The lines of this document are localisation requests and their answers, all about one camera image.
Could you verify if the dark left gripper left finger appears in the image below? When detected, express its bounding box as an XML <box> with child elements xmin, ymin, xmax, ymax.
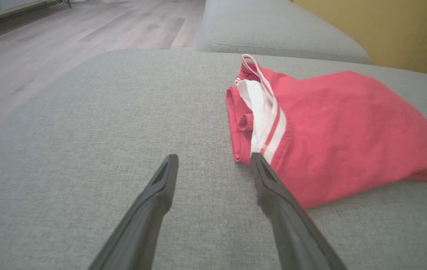
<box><xmin>88</xmin><ymin>154</ymin><xmax>180</xmax><ymax>270</ymax></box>

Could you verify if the large grey sofa seat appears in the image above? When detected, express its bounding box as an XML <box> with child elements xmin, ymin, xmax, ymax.
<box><xmin>0</xmin><ymin>49</ymin><xmax>427</xmax><ymax>270</ymax></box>

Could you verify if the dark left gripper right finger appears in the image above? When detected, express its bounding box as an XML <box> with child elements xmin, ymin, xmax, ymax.
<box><xmin>250</xmin><ymin>152</ymin><xmax>347</xmax><ymax>270</ymax></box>

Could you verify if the red basketball jersey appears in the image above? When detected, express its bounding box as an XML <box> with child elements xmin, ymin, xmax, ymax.
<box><xmin>226</xmin><ymin>54</ymin><xmax>427</xmax><ymax>210</ymax></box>

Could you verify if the narrow grey sofa section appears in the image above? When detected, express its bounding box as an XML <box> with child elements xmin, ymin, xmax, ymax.
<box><xmin>196</xmin><ymin>0</ymin><xmax>371</xmax><ymax>65</ymax></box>

